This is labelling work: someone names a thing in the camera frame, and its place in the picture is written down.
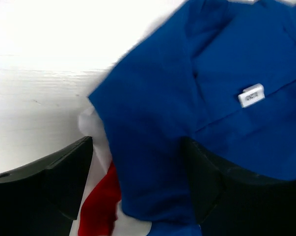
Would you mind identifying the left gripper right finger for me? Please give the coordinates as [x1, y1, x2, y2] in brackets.
[181, 137, 296, 236]

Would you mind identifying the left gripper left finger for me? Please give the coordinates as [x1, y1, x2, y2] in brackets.
[0, 136, 93, 236]

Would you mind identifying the blue white red jacket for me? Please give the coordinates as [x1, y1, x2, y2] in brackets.
[78, 0, 296, 236]

